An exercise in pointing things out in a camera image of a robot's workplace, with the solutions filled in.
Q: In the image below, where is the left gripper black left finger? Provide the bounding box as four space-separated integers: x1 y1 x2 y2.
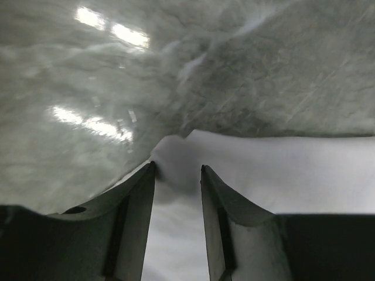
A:
46 162 155 280

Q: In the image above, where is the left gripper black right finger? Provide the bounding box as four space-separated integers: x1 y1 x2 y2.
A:
200 165 293 280

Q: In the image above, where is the white floral t shirt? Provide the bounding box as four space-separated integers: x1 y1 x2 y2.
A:
115 128 375 281

